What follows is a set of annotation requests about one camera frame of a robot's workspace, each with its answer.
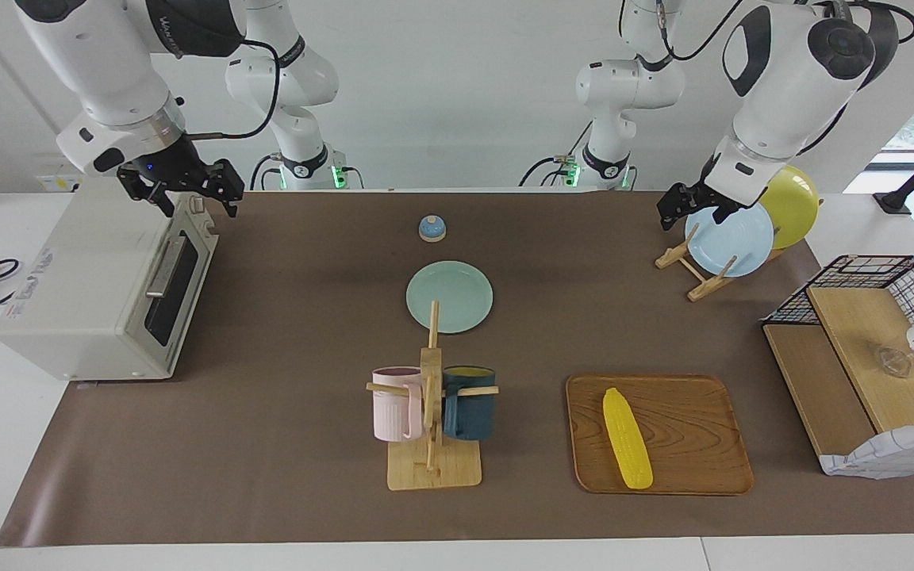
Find wooden mug tree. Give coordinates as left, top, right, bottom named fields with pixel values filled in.
left=366, top=299, right=500, bottom=491

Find wooden shelf with wire basket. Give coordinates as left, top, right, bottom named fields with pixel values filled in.
left=762, top=255, right=914, bottom=477

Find brown table mat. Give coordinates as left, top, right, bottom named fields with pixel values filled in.
left=0, top=190, right=914, bottom=548

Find beige toaster oven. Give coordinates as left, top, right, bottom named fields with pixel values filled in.
left=0, top=176, right=221, bottom=382

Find yellow corn cob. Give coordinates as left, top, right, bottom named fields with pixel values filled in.
left=602, top=388, right=654, bottom=490

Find yellow plate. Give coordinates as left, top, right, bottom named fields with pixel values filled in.
left=756, top=164, right=820, bottom=250

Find pink mug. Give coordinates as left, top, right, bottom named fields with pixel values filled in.
left=371, top=366, right=424, bottom=443

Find wooden plate rack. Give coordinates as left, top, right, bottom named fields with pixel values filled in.
left=655, top=198, right=824, bottom=302

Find brown wooden tray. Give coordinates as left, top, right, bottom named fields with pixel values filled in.
left=566, top=374, right=755, bottom=496

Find light blue plate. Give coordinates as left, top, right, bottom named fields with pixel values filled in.
left=685, top=200, right=775, bottom=278

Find pale green plate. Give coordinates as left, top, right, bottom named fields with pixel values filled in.
left=406, top=261, right=494, bottom=335

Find white checkered cloth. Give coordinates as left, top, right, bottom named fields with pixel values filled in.
left=820, top=418, right=914, bottom=479

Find dark blue mug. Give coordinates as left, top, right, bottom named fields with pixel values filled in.
left=443, top=366, right=497, bottom=442

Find small clear glass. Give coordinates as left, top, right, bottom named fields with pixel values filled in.
left=879, top=347, right=914, bottom=379

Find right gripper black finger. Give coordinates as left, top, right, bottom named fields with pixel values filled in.
left=205, top=159, right=246, bottom=218
left=138, top=181, right=178, bottom=217

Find white wall box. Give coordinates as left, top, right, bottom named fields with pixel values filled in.
left=35, top=153, right=121, bottom=194

